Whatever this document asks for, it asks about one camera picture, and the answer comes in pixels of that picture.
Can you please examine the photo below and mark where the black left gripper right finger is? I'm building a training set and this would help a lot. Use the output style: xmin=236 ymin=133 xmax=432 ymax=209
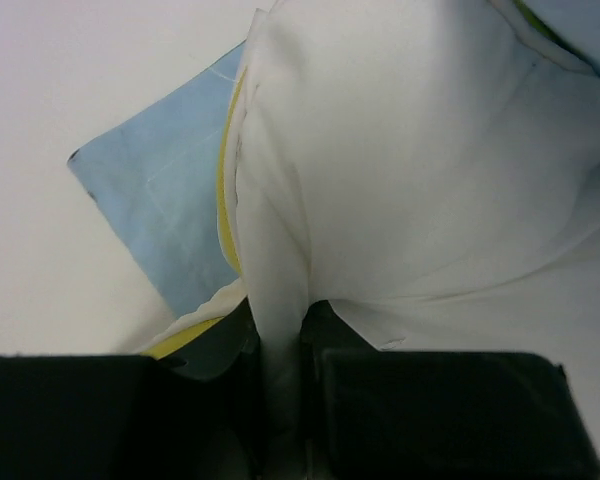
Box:
xmin=300 ymin=301 xmax=600 ymax=479

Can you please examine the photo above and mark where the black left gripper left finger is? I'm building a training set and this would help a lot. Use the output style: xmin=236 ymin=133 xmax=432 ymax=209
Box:
xmin=0 ymin=302 xmax=260 ymax=479

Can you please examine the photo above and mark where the light blue pillowcase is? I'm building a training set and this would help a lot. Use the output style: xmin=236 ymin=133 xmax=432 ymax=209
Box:
xmin=68 ymin=0 xmax=600 ymax=321

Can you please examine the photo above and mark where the white pillow with yellow edge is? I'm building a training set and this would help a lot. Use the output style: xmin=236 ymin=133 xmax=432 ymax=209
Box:
xmin=154 ymin=1 xmax=600 ymax=479

